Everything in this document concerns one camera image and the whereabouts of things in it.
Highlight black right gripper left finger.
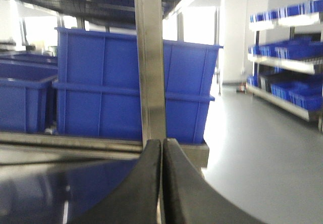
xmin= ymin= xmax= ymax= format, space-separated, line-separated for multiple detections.
xmin=69 ymin=139 xmax=162 ymax=223

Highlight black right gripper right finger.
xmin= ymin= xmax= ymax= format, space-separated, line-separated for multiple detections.
xmin=163 ymin=138 xmax=262 ymax=223

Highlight blue plastic crate right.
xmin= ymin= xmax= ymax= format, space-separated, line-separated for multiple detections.
xmin=53 ymin=28 xmax=220 ymax=145

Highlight blue plastic crate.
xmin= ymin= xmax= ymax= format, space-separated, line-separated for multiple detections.
xmin=53 ymin=28 xmax=220 ymax=145
xmin=1 ymin=58 xmax=58 ymax=133

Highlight steel shelving rack with bins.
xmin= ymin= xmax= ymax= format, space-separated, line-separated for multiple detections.
xmin=246 ymin=0 xmax=322 ymax=131

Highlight blue plastic crate left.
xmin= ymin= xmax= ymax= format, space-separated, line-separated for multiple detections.
xmin=1 ymin=58 xmax=58 ymax=133

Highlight steel rack frame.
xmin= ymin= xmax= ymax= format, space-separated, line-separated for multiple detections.
xmin=0 ymin=0 xmax=210 ymax=168

